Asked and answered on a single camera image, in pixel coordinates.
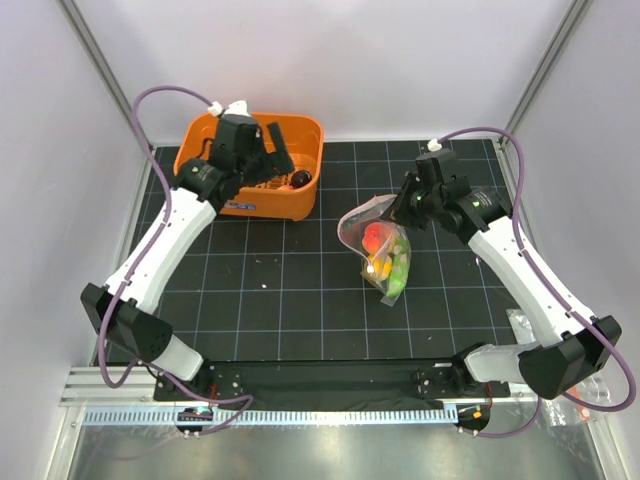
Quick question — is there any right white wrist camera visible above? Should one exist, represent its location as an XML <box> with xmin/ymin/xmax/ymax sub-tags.
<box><xmin>427</xmin><ymin>138</ymin><xmax>442</xmax><ymax>152</ymax></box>

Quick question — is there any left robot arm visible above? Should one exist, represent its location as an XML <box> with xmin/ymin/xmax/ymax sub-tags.
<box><xmin>81</xmin><ymin>110</ymin><xmax>294</xmax><ymax>400</ymax></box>

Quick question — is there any orange plastic basket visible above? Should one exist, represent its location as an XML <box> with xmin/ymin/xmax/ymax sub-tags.
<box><xmin>173</xmin><ymin>113</ymin><xmax>324</xmax><ymax>221</ymax></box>

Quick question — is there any dark purple toy fruit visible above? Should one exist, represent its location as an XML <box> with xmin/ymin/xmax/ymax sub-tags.
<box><xmin>290</xmin><ymin>170</ymin><xmax>313</xmax><ymax>189</ymax></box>

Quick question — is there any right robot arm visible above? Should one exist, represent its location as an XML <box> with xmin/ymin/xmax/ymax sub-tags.
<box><xmin>382</xmin><ymin>148</ymin><xmax>622</xmax><ymax>400</ymax></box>

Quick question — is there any yellow orange toy fruit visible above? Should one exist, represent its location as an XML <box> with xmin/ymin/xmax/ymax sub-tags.
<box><xmin>366</xmin><ymin>254</ymin><xmax>393</xmax><ymax>282</ymax></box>

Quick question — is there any peach toy fruit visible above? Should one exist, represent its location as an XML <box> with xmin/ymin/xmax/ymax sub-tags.
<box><xmin>362</xmin><ymin>221</ymin><xmax>393</xmax><ymax>255</ymax></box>

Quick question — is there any small green toy vegetable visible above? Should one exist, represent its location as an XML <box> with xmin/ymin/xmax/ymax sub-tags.
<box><xmin>390</xmin><ymin>236</ymin><xmax>409</xmax><ymax>257</ymax></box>

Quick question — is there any long green toy vegetable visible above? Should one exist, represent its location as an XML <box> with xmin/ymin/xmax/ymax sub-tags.
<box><xmin>386</xmin><ymin>259</ymin><xmax>410</xmax><ymax>297</ymax></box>

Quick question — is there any white slotted cable duct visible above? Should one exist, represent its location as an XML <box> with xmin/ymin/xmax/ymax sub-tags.
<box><xmin>82</xmin><ymin>404</ymin><xmax>458</xmax><ymax>428</ymax></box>

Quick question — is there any black base bar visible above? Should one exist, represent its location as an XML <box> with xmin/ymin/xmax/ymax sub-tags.
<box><xmin>185</xmin><ymin>358</ymin><xmax>510</xmax><ymax>412</ymax></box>

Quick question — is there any pink dotted zip bag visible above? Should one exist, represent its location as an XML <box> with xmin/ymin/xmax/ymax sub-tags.
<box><xmin>337</xmin><ymin>194</ymin><xmax>411</xmax><ymax>306</ymax></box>

